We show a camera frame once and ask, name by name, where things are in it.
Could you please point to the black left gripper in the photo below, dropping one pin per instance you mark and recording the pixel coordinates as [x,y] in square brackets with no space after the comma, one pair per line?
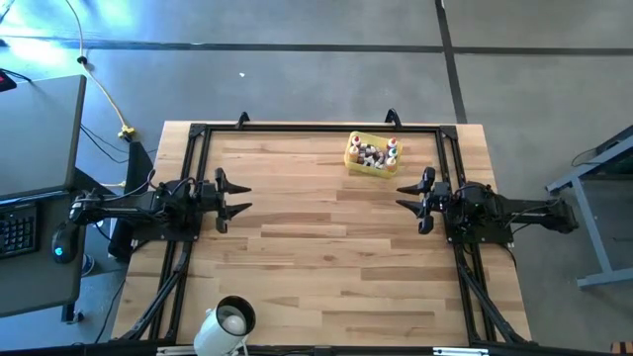
[212,200]

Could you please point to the large green food coloring bottle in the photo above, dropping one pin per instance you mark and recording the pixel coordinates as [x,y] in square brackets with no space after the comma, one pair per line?
[392,152]

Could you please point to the dark grey desk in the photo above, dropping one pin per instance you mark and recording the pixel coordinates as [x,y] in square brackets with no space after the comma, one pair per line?
[39,287]

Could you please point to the black floor stand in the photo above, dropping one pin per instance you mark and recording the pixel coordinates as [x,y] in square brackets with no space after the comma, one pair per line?
[138,165]

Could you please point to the large yellow food coloring bottle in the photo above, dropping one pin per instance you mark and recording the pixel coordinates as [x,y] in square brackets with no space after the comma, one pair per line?
[390,163]

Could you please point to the white spotlight lamp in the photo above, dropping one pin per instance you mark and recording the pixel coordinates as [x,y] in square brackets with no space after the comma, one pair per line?
[217,336]

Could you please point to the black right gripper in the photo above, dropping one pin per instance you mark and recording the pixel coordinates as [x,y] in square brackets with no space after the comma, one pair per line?
[437,200]

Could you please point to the red and black device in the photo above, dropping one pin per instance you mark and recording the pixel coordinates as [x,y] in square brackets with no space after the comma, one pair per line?
[5,81]

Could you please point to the black aluminium table frame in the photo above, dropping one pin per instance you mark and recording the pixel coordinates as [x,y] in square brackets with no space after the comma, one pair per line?
[321,128]

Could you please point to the large red-capped food coloring bottle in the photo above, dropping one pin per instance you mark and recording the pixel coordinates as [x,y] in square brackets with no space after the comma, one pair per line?
[392,143]

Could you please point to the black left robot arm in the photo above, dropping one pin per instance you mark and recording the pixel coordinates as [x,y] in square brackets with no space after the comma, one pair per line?
[128,207]

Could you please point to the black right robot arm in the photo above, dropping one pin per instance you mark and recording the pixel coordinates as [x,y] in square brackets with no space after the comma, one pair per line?
[524,210]

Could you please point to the grey metal stand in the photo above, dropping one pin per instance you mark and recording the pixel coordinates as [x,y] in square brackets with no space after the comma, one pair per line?
[608,278]

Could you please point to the grey laptop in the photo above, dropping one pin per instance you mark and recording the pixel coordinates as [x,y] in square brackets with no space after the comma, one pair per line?
[39,133]

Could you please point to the black keyboard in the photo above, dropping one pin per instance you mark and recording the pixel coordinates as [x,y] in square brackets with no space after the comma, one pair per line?
[17,230]

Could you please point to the large red food coloring bottle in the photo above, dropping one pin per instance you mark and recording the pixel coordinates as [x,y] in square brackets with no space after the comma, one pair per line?
[355,141]

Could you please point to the yellow plastic bin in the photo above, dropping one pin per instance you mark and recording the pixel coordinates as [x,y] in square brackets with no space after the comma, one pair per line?
[363,169]

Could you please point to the black computer mouse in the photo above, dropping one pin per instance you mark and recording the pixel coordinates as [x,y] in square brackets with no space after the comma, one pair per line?
[64,237]

